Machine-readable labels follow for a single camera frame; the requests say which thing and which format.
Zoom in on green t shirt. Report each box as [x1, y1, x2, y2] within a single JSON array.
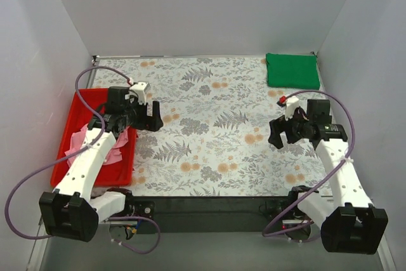
[[265, 53, 320, 89]]

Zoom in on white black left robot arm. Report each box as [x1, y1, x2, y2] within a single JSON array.
[[39, 82, 163, 242]]

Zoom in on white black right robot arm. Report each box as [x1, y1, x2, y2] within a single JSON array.
[[263, 96, 388, 254]]

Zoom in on pink t shirt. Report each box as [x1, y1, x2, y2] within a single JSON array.
[[64, 124, 129, 167]]

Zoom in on red plastic bin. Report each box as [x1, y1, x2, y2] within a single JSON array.
[[50, 88, 139, 188]]

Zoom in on floral patterned table mat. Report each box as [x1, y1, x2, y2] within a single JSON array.
[[91, 57, 325, 196]]

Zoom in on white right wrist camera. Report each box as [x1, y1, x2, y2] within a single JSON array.
[[277, 96, 299, 121]]

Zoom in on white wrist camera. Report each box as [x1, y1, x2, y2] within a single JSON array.
[[129, 82, 150, 105], [277, 96, 299, 121]]

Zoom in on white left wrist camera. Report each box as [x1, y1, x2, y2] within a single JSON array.
[[129, 82, 150, 105]]

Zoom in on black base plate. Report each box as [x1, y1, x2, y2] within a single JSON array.
[[123, 196, 294, 233]]

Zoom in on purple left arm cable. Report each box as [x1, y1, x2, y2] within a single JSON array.
[[5, 66, 162, 254]]

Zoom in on aluminium frame rail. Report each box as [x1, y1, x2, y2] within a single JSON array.
[[27, 197, 397, 271]]

